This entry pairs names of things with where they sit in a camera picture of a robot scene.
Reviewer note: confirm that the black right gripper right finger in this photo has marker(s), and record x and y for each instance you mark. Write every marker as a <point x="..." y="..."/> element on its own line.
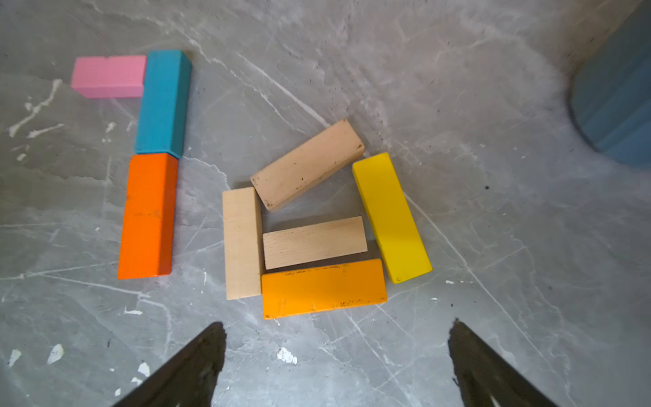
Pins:
<point x="484" y="377"/>

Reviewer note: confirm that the tan wooden block upper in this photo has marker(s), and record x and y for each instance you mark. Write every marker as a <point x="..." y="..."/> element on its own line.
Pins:
<point x="309" y="164"/>

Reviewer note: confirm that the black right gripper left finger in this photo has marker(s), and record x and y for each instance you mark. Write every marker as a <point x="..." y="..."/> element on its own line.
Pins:
<point x="189" y="378"/>

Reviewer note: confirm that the natural wooden block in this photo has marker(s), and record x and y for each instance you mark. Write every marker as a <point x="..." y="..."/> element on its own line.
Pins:
<point x="244" y="264"/>
<point x="301" y="245"/>

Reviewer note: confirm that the teal wooden block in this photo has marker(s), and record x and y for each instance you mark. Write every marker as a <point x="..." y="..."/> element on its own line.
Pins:
<point x="162" y="120"/>

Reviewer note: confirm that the blue flower pot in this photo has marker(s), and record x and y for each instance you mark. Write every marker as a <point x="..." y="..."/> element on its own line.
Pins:
<point x="610" y="95"/>

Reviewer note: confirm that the natural wooden block left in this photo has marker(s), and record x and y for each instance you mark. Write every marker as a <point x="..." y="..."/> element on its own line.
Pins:
<point x="244" y="264"/>

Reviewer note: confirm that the red orange wooden block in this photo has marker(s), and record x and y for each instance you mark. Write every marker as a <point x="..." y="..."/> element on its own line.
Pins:
<point x="146" y="245"/>

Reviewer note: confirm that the yellow wooden block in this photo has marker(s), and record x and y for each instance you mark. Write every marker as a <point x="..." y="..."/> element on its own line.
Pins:
<point x="392" y="222"/>

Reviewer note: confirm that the pink wooden block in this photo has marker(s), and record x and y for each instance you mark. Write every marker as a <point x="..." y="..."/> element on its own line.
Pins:
<point x="109" y="77"/>

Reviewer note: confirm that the amber orange wooden block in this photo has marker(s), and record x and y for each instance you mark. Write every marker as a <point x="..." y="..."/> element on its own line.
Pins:
<point x="325" y="288"/>

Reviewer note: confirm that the natural wooden block middle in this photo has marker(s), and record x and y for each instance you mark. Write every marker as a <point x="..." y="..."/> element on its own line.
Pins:
<point x="301" y="245"/>

